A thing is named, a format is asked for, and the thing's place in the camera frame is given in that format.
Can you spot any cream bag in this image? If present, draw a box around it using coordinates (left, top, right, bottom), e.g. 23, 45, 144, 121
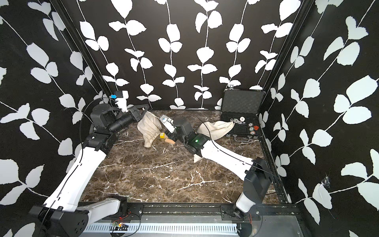
193, 154, 203, 163
137, 112, 162, 148
197, 121, 235, 140

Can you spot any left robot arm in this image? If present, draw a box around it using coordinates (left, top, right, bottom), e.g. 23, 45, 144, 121
29, 104, 149, 237

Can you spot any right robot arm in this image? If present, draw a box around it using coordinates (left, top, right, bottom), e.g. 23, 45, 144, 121
159, 115, 274, 221

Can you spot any wooden cylinder block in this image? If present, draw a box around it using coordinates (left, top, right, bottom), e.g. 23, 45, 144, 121
165, 138, 176, 145

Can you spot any black foam-lined case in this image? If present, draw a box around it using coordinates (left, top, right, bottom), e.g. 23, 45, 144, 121
221, 88, 265, 139

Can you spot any white slotted strip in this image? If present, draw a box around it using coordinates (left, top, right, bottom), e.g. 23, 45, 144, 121
84, 223, 237, 235

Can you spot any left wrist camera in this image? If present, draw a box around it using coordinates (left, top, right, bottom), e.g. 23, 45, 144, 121
110, 90, 129, 112

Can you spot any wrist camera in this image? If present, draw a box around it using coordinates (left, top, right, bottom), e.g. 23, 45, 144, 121
110, 90, 129, 112
159, 115, 175, 133

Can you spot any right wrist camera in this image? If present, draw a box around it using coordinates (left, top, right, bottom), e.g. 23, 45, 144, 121
159, 115, 175, 133

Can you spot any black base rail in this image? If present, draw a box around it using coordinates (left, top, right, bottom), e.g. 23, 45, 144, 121
126, 202, 302, 223

